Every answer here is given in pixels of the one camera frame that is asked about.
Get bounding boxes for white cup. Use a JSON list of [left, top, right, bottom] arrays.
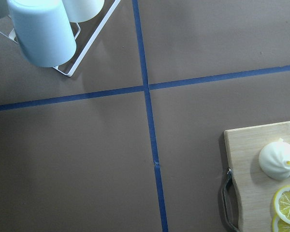
[[62, 0, 105, 23]]

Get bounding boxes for blue cup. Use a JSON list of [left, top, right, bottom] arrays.
[[7, 0, 76, 67]]

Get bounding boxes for bamboo cutting board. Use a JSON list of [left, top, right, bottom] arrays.
[[224, 121, 290, 232]]

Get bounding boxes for white steamed bun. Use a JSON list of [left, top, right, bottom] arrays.
[[258, 138, 290, 181]]

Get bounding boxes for lower lemon slice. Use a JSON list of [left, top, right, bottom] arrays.
[[272, 215, 290, 232]]

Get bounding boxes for black cutting board handle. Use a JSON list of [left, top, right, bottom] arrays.
[[221, 167, 240, 232]]

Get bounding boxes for white wire cup rack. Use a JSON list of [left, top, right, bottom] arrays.
[[0, 0, 120, 77]]

